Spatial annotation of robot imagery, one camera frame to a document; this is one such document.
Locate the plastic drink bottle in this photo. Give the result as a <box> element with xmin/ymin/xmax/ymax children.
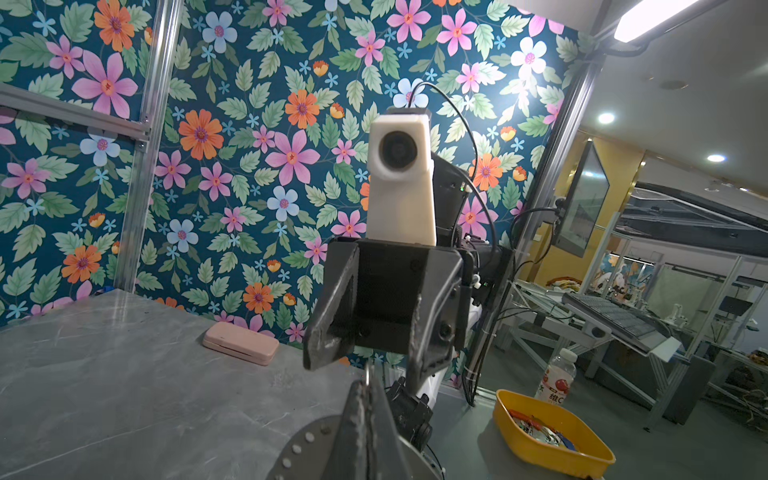
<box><xmin>534</xmin><ymin>348</ymin><xmax>578</xmax><ymax>406</ymax></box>

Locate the yellow plastic bin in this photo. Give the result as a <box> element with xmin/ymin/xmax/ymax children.
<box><xmin>493</xmin><ymin>390</ymin><xmax>616</xmax><ymax>479</ymax></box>

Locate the pink eraser case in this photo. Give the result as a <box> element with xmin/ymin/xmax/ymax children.
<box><xmin>202</xmin><ymin>322</ymin><xmax>280</xmax><ymax>366</ymax></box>

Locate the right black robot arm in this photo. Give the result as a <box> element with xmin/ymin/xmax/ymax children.
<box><xmin>303</xmin><ymin>155</ymin><xmax>512</xmax><ymax>451</ymax></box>

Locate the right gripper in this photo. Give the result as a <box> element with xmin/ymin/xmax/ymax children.
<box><xmin>303</xmin><ymin>239</ymin><xmax>474</xmax><ymax>393</ymax></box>

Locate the wall mounted monitor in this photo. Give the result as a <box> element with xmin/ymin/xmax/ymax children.
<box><xmin>553</xmin><ymin>139</ymin><xmax>610</xmax><ymax>257</ymax></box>

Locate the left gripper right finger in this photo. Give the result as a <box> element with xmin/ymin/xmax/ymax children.
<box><xmin>367</xmin><ymin>371</ymin><xmax>412</xmax><ymax>479</ymax></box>

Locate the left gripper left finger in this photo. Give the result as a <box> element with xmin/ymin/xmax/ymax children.
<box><xmin>322</xmin><ymin>380</ymin><xmax>368</xmax><ymax>480</ymax></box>

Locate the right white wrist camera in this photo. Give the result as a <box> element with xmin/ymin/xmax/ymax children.
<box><xmin>366</xmin><ymin>108</ymin><xmax>437</xmax><ymax>247</ymax></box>

